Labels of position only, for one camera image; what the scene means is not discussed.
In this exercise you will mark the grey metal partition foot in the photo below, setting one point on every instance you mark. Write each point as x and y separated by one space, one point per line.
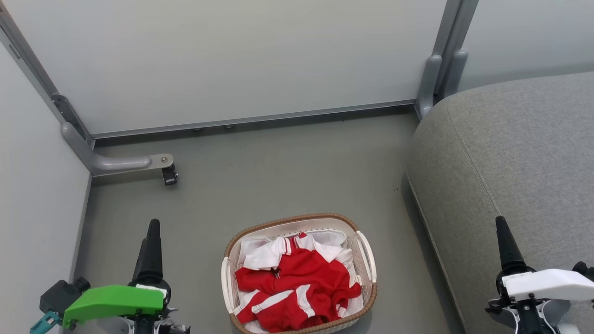
455 74
428 88
116 163

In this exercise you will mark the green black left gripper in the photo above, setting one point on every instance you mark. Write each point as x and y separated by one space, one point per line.
111 301

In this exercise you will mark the grey fabric sofa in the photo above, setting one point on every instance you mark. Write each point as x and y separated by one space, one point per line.
510 162

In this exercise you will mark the red and white garment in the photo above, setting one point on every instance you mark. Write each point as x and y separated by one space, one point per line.
301 274

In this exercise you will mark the black caster wheel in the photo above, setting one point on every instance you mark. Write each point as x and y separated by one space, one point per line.
170 176

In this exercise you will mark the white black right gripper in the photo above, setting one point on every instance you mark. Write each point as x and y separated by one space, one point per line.
547 284

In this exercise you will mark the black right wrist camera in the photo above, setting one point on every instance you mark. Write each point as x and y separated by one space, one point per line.
584 270

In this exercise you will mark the white cloth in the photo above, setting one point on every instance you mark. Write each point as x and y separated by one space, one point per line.
332 237

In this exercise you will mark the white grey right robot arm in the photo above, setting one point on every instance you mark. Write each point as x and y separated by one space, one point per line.
529 321

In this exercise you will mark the white brown-rimmed laundry basket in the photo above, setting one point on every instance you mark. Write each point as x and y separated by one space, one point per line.
365 290

